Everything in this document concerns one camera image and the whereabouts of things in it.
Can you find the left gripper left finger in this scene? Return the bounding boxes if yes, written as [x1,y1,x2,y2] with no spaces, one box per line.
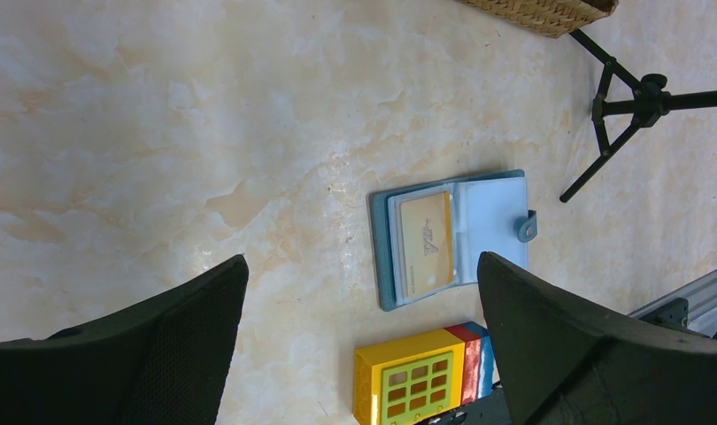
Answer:
[0,255,249,424]

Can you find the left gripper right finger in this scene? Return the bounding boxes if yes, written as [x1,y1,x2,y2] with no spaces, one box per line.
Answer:
[477,252,717,424]

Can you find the blue leather card holder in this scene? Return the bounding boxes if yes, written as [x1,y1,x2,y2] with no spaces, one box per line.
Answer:
[368,170,537,312]

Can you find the gold credit card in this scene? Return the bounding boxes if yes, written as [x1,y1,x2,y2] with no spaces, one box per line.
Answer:
[399,191,455,299]

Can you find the blue toy block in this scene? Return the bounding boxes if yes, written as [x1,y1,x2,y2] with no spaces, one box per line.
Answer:
[462,321,495,398]

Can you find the red toy block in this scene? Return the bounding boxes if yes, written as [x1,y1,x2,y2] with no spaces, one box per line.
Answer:
[446,324,482,406]

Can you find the yellow window toy block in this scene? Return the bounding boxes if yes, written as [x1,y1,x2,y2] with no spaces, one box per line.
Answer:
[353,328,465,424]

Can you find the black tripod mic stand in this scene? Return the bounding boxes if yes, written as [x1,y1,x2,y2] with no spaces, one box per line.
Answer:
[559,29,717,204]

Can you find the woven wicker tray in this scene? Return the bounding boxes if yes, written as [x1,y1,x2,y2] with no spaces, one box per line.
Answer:
[461,0,619,38]

